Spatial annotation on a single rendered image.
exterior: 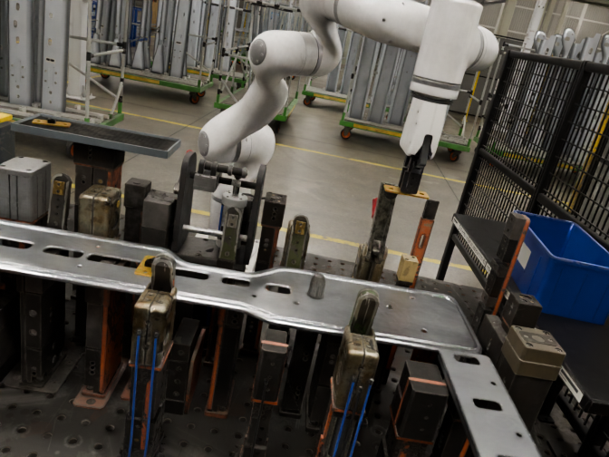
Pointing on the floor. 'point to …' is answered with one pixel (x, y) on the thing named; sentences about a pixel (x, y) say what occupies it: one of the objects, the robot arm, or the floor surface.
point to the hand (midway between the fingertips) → (410, 179)
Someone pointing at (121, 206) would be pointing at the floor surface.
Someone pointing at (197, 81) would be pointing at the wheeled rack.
